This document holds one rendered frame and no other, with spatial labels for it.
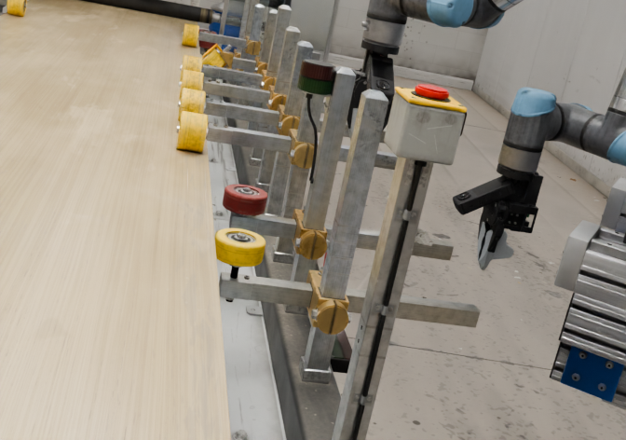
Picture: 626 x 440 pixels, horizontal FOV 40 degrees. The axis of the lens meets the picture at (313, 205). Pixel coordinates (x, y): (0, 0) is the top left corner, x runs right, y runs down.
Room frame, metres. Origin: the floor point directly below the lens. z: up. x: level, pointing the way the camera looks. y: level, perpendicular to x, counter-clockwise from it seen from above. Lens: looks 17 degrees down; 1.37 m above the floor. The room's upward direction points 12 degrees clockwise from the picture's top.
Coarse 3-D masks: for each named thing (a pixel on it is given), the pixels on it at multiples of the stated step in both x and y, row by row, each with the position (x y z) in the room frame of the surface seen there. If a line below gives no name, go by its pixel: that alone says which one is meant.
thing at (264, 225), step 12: (240, 216) 1.49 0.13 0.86; (252, 216) 1.51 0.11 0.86; (264, 216) 1.52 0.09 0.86; (276, 216) 1.53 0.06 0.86; (240, 228) 1.49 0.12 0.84; (252, 228) 1.50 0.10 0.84; (264, 228) 1.50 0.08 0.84; (276, 228) 1.51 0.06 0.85; (288, 228) 1.51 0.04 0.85; (360, 240) 1.54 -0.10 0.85; (372, 240) 1.54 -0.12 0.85; (432, 240) 1.59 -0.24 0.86; (420, 252) 1.56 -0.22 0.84; (432, 252) 1.57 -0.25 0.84; (444, 252) 1.57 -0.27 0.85
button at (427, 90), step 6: (420, 84) 1.00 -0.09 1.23; (426, 84) 1.01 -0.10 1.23; (420, 90) 0.98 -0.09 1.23; (426, 90) 0.98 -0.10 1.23; (432, 90) 0.98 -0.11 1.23; (438, 90) 0.98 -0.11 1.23; (444, 90) 0.99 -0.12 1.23; (426, 96) 0.98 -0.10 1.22; (432, 96) 0.98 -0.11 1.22; (438, 96) 0.98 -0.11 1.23; (444, 96) 0.98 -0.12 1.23
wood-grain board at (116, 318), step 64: (0, 64) 2.19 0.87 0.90; (64, 64) 2.36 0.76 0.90; (128, 64) 2.56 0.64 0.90; (0, 128) 1.61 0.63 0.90; (64, 128) 1.70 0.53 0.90; (128, 128) 1.81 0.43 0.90; (0, 192) 1.25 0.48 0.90; (64, 192) 1.31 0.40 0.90; (128, 192) 1.38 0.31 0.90; (192, 192) 1.45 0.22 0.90; (0, 256) 1.02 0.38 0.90; (64, 256) 1.06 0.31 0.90; (128, 256) 1.10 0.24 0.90; (192, 256) 1.15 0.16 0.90; (0, 320) 0.85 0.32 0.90; (64, 320) 0.88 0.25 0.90; (128, 320) 0.92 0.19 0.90; (192, 320) 0.95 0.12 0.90; (0, 384) 0.73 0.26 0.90; (64, 384) 0.75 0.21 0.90; (128, 384) 0.78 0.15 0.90; (192, 384) 0.80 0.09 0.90
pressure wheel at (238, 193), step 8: (232, 192) 1.48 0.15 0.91; (240, 192) 1.50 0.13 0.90; (248, 192) 1.50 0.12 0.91; (256, 192) 1.52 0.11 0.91; (264, 192) 1.52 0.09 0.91; (224, 200) 1.49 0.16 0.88; (232, 200) 1.47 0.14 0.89; (240, 200) 1.47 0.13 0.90; (248, 200) 1.47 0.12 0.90; (256, 200) 1.48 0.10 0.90; (264, 200) 1.49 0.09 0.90; (232, 208) 1.47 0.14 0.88; (240, 208) 1.47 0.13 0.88; (248, 208) 1.47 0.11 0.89; (256, 208) 1.48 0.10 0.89; (264, 208) 1.50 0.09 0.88
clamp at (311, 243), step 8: (296, 216) 1.53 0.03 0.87; (296, 224) 1.52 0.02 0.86; (296, 232) 1.50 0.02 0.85; (304, 232) 1.47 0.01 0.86; (312, 232) 1.46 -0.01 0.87; (320, 232) 1.47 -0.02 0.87; (296, 240) 1.46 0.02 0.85; (304, 240) 1.45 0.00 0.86; (312, 240) 1.45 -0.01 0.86; (320, 240) 1.45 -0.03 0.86; (296, 248) 1.47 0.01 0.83; (304, 248) 1.45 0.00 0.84; (312, 248) 1.45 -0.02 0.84; (320, 248) 1.45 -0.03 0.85; (304, 256) 1.45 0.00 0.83; (312, 256) 1.45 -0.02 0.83; (320, 256) 1.46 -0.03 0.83
